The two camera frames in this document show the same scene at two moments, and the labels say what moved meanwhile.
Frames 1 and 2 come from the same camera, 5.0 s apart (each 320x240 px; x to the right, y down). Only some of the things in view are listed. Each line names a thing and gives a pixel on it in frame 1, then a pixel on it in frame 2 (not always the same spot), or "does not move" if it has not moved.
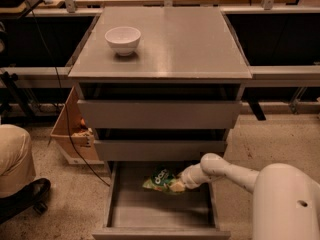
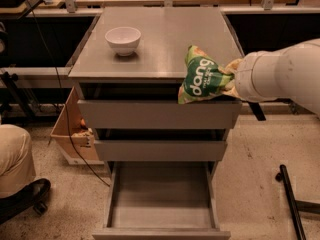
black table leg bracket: (257, 109) does not move
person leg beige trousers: (17, 164) does not move
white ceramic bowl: (124, 40) does not move
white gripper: (188, 178) -> (247, 78)
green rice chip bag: (161, 179) -> (203, 77)
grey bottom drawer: (134, 213) does not move
